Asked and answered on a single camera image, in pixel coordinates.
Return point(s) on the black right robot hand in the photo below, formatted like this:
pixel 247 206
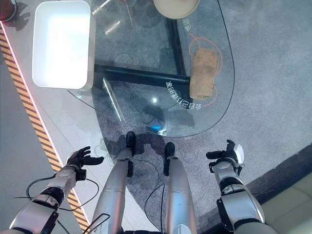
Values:
pixel 228 153

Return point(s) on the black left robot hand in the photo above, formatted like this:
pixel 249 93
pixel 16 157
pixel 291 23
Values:
pixel 80 158

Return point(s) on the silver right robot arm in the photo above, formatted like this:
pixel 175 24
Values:
pixel 236 195

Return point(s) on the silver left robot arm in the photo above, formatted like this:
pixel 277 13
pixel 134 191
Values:
pixel 41 202

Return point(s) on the brown folded cloth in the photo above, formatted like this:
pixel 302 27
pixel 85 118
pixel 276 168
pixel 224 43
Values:
pixel 203 73

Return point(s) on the white rectangular plastic basket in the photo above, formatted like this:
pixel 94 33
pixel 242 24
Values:
pixel 62 45

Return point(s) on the silver right robot leg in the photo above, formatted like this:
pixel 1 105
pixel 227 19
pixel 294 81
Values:
pixel 179 190

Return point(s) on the yellow black hazard tape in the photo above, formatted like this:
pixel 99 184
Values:
pixel 31 107

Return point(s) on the beige round bowl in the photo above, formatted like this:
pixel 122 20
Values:
pixel 176 7

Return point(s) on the red round object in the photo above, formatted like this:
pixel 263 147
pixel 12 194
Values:
pixel 7 9

